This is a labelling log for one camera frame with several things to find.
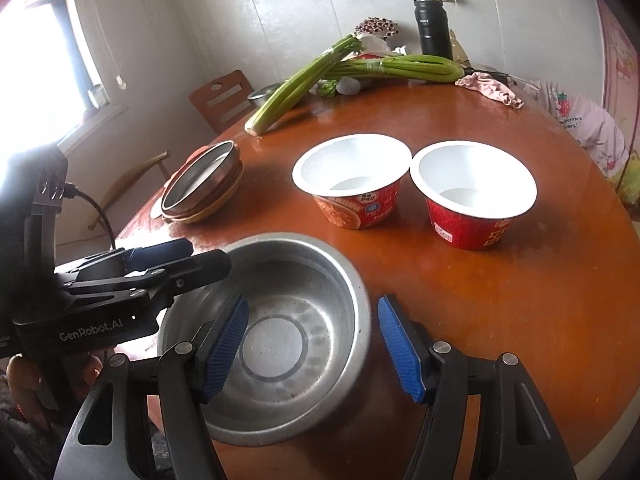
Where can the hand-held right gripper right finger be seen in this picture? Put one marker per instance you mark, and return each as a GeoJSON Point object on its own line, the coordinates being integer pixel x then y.
{"type": "Point", "coordinates": [400, 355]}

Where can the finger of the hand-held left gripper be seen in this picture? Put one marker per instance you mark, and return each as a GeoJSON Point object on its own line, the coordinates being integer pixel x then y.
{"type": "Point", "coordinates": [200, 265]}
{"type": "Point", "coordinates": [160, 252]}

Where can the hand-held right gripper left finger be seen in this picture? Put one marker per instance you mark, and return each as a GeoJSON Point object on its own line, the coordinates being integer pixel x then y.
{"type": "Point", "coordinates": [227, 347]}

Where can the yellow shell-shaped plate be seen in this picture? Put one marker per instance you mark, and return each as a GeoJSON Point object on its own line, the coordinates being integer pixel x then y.
{"type": "Point", "coordinates": [210, 212]}

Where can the round metal pan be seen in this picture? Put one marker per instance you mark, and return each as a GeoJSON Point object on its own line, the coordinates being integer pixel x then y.
{"type": "Point", "coordinates": [200, 180]}

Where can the stainless steel bowl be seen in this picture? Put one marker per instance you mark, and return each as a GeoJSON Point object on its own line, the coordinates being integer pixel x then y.
{"type": "Point", "coordinates": [310, 310]}

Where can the noodle-print paper bowl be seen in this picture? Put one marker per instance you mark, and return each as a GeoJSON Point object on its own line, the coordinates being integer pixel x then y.
{"type": "Point", "coordinates": [350, 160]}

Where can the red paper bowl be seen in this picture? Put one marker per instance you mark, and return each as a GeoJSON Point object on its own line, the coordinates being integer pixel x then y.
{"type": "Point", "coordinates": [470, 175]}

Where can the person's left hand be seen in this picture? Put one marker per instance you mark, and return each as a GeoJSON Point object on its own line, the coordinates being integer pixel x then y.
{"type": "Point", "coordinates": [25, 380]}

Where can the brown wooden chair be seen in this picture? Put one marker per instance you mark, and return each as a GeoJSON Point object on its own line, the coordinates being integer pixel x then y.
{"type": "Point", "coordinates": [220, 100]}

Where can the stainless steel basin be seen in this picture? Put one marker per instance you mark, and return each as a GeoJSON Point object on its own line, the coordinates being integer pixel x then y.
{"type": "Point", "coordinates": [265, 92]}

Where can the celery bunch with white base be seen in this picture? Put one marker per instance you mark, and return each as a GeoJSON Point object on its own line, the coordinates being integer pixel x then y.
{"type": "Point", "coordinates": [285, 95]}

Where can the window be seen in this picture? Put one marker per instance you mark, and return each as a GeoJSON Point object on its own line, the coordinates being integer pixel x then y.
{"type": "Point", "coordinates": [45, 70]}

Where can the grey foam fruit net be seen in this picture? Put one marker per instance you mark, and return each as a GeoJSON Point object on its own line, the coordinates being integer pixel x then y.
{"type": "Point", "coordinates": [348, 86]}

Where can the tape-wrapped celery bunch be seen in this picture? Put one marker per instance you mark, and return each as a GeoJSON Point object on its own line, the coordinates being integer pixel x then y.
{"type": "Point", "coordinates": [400, 67]}

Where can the pink crumpled cloth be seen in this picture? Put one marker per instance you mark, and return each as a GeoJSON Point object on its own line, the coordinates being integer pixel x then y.
{"type": "Point", "coordinates": [492, 89]}

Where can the white plastic bag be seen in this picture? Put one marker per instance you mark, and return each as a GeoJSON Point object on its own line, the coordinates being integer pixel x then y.
{"type": "Point", "coordinates": [375, 42]}

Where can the pale pink garment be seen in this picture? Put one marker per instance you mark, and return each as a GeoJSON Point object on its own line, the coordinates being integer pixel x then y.
{"type": "Point", "coordinates": [585, 125]}

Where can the black thermos bottle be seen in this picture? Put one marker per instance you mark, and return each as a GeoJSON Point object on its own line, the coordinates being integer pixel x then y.
{"type": "Point", "coordinates": [432, 30]}

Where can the pink cartoon wall poster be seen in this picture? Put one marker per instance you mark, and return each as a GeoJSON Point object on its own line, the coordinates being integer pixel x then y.
{"type": "Point", "coordinates": [620, 55]}

